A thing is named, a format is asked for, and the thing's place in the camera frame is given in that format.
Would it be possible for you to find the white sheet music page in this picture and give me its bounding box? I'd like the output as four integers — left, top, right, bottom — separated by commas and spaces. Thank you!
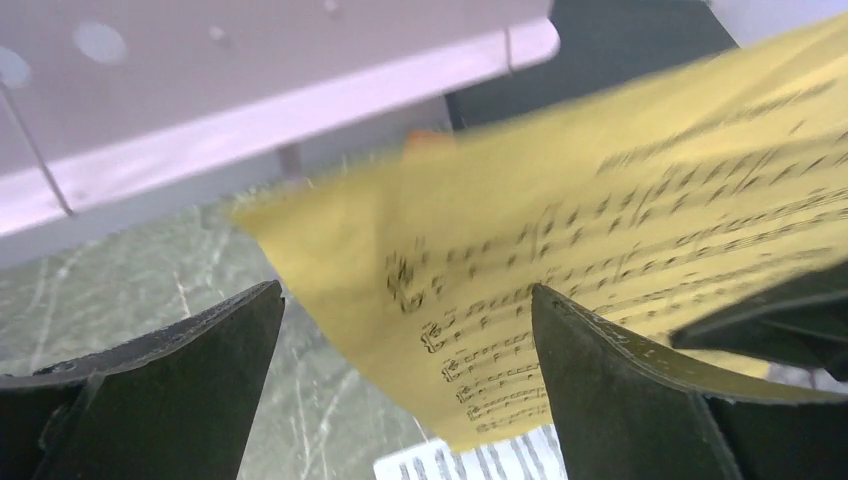
373, 425, 567, 480

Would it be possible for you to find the dark green rack unit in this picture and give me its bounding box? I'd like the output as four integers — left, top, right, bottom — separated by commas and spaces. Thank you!
446, 0, 736, 130

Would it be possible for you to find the white perforated music stand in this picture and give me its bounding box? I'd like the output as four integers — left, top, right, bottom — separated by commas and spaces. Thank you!
1, 1, 560, 267

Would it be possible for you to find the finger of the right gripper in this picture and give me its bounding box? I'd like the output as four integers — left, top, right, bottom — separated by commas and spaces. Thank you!
669, 261, 847, 381

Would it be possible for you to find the yellow sheet music book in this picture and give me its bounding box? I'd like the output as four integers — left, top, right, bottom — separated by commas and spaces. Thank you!
233, 14, 847, 451

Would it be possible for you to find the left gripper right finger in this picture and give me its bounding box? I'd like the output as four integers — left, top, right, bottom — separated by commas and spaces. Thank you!
531, 284, 847, 480

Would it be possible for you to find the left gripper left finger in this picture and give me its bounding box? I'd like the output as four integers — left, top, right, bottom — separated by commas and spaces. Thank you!
1, 280, 285, 480

